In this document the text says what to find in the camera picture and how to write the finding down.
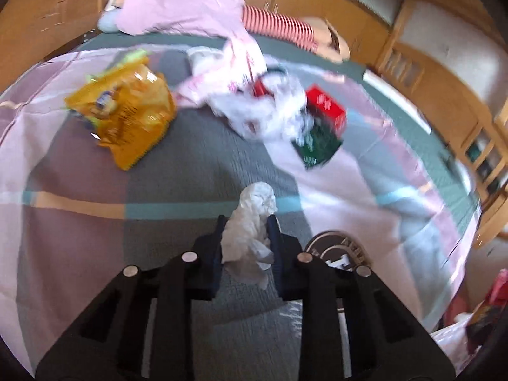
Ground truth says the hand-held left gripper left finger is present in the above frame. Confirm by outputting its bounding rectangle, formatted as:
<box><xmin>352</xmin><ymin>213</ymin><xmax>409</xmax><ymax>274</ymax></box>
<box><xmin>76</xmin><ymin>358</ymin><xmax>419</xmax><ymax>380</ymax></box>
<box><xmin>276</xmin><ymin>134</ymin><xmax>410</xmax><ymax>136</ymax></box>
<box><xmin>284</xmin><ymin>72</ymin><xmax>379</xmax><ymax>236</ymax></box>
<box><xmin>35</xmin><ymin>215</ymin><xmax>228</xmax><ymax>381</ymax></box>

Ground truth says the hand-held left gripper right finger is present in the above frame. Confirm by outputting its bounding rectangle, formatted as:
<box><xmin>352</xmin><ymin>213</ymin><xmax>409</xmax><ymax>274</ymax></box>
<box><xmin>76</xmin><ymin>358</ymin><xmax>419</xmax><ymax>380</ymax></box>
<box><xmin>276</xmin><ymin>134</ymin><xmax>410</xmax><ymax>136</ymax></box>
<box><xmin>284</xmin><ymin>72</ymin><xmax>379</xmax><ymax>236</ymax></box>
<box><xmin>267</xmin><ymin>214</ymin><xmax>457</xmax><ymax>381</ymax></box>

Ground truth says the white tissue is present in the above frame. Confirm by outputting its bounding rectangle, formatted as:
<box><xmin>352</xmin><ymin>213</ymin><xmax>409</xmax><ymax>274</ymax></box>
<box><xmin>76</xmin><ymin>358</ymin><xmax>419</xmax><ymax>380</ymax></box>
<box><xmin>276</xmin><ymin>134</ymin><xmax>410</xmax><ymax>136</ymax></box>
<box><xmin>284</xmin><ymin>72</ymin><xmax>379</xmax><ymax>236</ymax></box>
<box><xmin>220</xmin><ymin>181</ymin><xmax>279</xmax><ymax>290</ymax></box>

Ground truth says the white printed plastic bag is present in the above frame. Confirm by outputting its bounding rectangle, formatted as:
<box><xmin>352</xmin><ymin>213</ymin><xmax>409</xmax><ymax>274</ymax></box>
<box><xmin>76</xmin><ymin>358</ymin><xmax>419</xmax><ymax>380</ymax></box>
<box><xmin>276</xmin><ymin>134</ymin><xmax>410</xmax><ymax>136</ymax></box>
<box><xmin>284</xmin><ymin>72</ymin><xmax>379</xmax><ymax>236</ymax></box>
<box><xmin>431</xmin><ymin>317</ymin><xmax>479</xmax><ymax>366</ymax></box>

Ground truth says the round black lid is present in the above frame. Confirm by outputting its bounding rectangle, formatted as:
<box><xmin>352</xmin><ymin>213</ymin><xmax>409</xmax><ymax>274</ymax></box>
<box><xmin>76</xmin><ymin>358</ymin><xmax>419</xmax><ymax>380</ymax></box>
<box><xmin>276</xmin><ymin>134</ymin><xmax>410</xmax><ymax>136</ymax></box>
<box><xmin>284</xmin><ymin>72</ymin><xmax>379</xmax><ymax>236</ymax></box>
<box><xmin>306</xmin><ymin>229</ymin><xmax>374</xmax><ymax>274</ymax></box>

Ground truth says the red snack packet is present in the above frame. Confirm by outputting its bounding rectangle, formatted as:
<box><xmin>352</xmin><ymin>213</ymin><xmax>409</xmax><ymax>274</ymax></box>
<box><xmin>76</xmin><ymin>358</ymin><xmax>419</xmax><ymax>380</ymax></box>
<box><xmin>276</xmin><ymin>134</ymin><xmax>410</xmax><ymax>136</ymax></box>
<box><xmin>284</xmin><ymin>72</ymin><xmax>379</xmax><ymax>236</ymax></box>
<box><xmin>291</xmin><ymin>84</ymin><xmax>347</xmax><ymax>171</ymax></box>

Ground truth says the checked bedsheet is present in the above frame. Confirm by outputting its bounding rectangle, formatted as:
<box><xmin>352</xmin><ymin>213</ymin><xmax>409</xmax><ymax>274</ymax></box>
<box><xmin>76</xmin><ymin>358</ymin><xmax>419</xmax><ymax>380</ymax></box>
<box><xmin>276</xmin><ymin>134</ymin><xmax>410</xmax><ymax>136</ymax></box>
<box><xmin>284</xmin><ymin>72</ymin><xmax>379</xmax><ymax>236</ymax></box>
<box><xmin>0</xmin><ymin>45</ymin><xmax>473</xmax><ymax>366</ymax></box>

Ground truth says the pink white plastic bag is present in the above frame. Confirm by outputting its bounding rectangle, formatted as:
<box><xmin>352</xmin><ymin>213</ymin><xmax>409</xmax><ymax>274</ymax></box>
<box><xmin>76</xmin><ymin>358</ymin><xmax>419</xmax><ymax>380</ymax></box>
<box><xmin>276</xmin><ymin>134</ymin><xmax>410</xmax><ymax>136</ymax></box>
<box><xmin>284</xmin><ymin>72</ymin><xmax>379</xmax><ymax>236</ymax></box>
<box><xmin>175</xmin><ymin>34</ymin><xmax>309</xmax><ymax>142</ymax></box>

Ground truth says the yellow snack bag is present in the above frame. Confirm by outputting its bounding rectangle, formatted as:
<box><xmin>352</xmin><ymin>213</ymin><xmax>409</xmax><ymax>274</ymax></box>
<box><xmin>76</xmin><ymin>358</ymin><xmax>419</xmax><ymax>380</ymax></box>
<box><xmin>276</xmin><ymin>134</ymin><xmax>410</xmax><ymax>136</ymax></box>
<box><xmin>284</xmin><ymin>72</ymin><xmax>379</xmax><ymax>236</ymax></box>
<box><xmin>64</xmin><ymin>61</ymin><xmax>177</xmax><ymax>171</ymax></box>

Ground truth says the green bed mat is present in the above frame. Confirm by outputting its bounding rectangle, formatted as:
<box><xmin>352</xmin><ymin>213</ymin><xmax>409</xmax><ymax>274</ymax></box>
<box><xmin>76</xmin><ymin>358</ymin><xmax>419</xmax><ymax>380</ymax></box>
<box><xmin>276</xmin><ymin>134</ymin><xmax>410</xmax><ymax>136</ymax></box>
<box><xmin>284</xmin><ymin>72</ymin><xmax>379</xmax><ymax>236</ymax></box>
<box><xmin>71</xmin><ymin>30</ymin><xmax>483</xmax><ymax>227</ymax></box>

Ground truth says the yellow-green wrapper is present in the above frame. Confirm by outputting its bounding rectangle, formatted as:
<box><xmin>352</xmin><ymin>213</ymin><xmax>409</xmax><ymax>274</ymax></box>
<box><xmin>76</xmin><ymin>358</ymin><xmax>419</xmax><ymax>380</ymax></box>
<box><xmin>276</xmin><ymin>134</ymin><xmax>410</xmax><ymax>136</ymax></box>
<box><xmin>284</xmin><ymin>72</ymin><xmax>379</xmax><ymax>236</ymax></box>
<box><xmin>85</xmin><ymin>49</ymin><xmax>150</xmax><ymax>82</ymax></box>

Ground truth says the striped plush doll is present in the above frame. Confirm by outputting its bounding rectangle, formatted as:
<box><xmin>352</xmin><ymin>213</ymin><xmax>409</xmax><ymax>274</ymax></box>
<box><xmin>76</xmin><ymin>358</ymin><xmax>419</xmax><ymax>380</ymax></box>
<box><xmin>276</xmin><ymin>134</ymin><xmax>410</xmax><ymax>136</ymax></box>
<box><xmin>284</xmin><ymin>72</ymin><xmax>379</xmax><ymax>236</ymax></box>
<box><xmin>242</xmin><ymin>5</ymin><xmax>351</xmax><ymax>63</ymax></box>

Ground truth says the pink pillow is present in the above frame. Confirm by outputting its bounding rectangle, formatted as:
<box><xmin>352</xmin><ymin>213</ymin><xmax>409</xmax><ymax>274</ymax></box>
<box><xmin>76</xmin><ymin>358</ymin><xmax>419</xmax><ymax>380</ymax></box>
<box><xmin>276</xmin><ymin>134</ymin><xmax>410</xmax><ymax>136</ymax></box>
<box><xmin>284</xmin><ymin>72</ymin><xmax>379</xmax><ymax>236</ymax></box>
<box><xmin>115</xmin><ymin>0</ymin><xmax>249</xmax><ymax>39</ymax></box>

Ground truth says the light blue pillow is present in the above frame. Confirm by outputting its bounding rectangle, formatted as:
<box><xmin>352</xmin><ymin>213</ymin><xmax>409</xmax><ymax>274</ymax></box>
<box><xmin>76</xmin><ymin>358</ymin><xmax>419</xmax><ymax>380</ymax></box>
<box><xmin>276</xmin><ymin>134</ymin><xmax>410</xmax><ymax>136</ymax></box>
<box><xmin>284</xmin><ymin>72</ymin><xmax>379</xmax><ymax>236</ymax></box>
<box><xmin>97</xmin><ymin>8</ymin><xmax>124</xmax><ymax>33</ymax></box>

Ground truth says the white flat frame board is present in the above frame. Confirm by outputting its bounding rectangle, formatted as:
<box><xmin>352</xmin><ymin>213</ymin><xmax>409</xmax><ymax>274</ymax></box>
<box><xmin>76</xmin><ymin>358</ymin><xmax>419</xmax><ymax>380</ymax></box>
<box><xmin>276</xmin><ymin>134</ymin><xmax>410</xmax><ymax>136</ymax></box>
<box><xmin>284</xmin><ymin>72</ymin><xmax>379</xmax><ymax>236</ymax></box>
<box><xmin>363</xmin><ymin>69</ymin><xmax>431</xmax><ymax>136</ymax></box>

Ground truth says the wooden wall cabinet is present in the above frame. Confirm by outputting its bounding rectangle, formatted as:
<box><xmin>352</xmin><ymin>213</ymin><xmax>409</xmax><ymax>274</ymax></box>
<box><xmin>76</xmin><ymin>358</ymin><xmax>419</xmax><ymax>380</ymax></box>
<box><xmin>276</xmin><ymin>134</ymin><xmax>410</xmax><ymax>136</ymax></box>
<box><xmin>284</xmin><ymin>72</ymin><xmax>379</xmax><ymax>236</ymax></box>
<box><xmin>272</xmin><ymin>0</ymin><xmax>399</xmax><ymax>70</ymax></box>

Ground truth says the wooden bunk bed frame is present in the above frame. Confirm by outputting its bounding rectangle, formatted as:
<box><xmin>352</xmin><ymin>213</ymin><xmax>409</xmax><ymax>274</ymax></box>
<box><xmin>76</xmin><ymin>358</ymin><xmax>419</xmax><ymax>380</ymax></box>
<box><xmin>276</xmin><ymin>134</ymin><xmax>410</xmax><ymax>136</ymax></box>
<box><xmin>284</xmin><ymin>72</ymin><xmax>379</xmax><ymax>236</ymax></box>
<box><xmin>0</xmin><ymin>0</ymin><xmax>508</xmax><ymax>243</ymax></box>

